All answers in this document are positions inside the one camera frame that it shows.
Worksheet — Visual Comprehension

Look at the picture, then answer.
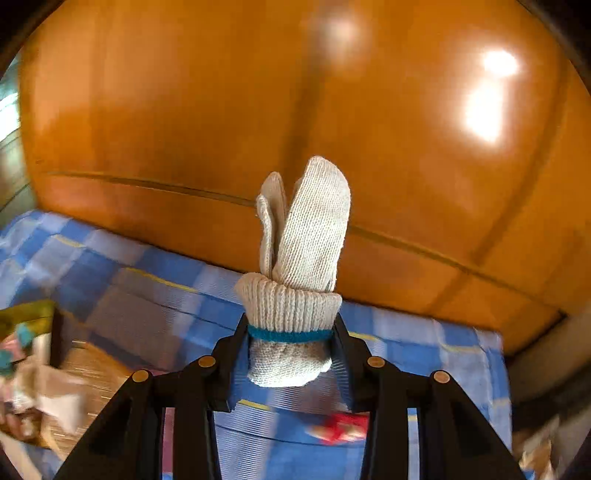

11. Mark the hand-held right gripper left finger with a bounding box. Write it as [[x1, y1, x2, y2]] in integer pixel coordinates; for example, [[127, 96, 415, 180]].
[[54, 314, 252, 480]]

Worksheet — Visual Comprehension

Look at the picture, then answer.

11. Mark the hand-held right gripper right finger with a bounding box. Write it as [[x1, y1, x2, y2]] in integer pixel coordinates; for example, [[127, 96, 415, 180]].
[[330, 313, 527, 480]]

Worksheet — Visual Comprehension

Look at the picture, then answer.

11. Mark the teal plush toy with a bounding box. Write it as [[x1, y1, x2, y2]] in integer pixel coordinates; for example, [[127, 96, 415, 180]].
[[0, 323, 35, 377]]

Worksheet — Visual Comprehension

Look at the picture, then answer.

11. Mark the white plush toy red outfit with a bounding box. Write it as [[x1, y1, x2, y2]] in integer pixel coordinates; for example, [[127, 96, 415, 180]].
[[307, 412, 371, 446]]

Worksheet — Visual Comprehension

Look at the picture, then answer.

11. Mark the blue plaid bed sheet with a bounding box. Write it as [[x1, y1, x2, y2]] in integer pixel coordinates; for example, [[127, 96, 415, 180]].
[[0, 210, 514, 480]]

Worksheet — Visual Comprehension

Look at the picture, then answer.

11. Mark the white knit glove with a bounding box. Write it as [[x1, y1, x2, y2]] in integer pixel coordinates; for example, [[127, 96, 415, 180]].
[[235, 156, 352, 387]]

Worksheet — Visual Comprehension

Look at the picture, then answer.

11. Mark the wooden headboard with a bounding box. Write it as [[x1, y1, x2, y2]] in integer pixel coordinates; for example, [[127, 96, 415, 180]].
[[18, 0, 591, 357]]

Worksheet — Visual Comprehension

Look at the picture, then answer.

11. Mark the white soft packet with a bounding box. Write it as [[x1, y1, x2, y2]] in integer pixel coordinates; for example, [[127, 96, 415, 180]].
[[9, 360, 89, 433]]

